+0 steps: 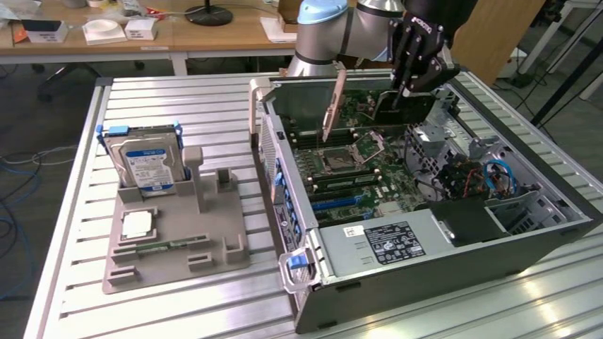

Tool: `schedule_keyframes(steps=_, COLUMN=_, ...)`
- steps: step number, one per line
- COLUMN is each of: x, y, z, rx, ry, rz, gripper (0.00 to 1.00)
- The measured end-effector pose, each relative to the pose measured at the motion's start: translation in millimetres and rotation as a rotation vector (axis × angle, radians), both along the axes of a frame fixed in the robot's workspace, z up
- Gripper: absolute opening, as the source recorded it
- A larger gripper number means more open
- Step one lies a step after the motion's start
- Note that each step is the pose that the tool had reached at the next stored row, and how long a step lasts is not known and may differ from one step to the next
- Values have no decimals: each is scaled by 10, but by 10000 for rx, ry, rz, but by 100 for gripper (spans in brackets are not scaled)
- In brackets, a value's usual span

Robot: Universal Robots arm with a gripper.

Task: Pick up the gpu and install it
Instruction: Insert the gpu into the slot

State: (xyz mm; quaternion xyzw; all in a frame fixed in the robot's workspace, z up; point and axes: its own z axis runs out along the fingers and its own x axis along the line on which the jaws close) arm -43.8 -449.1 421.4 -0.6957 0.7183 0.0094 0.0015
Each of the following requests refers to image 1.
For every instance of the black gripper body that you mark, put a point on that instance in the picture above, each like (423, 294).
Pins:
(437, 14)

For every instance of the graphics card with metal bracket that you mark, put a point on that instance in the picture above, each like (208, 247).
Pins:
(357, 104)

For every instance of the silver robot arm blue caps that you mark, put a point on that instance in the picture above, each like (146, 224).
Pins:
(320, 39)

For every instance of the wooden cabinet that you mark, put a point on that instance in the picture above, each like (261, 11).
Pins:
(499, 42)

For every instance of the perforated metal disk cage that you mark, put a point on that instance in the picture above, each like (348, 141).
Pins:
(433, 141)

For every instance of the metal socket cover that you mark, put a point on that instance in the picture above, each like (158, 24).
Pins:
(369, 144)

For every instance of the black slanted pole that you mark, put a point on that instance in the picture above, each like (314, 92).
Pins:
(564, 84)

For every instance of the white paper stack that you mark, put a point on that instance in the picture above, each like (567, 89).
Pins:
(280, 33)

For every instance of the brown cardboard box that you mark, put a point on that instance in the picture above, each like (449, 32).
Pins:
(288, 10)

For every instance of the CPU socket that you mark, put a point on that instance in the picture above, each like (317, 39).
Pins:
(339, 160)

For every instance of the white desk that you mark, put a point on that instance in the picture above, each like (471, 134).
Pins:
(592, 88)

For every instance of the RAM stick with white label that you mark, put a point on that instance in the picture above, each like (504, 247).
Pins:
(351, 182)

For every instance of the green motherboard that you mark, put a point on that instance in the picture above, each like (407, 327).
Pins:
(372, 197)

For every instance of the blue expansion slot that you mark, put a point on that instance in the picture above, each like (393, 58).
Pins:
(333, 204)

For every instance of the black round lamp base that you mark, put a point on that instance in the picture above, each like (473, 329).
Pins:
(209, 17)

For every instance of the open metal disk bay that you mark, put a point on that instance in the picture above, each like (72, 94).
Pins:
(541, 212)

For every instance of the grey power supply unit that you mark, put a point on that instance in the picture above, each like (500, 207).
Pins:
(391, 243)

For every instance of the white paper label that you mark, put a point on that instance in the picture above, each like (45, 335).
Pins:
(153, 47)

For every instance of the plain white box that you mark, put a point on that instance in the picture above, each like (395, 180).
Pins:
(141, 31)

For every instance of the grey packets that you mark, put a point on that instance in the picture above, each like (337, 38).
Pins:
(132, 7)

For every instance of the black open PC case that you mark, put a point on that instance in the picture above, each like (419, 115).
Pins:
(424, 289)

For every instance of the blue case latch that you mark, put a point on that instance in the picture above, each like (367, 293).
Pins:
(296, 263)

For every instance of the hard disk with blue caddy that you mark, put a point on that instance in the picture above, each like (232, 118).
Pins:
(148, 166)

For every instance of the white box round hollow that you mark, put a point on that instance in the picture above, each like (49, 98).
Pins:
(101, 35)

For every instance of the white tape roll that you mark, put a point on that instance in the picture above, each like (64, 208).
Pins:
(98, 3)

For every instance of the grey parts rack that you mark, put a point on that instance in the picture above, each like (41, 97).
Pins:
(182, 229)

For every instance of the wooden desk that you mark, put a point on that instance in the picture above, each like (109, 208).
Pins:
(70, 49)

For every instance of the grey cup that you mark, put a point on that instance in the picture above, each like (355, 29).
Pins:
(74, 3)

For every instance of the black chair base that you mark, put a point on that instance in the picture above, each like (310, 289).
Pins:
(61, 76)

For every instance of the silver CPU chip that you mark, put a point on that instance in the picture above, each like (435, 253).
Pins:
(137, 225)

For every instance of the green RAM stick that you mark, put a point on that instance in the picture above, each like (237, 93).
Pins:
(161, 246)

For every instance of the white box black lid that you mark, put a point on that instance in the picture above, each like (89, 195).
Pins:
(46, 35)

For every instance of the orange packet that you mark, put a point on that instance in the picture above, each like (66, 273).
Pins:
(18, 35)

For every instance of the clear plastic bag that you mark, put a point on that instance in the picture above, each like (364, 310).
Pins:
(18, 10)

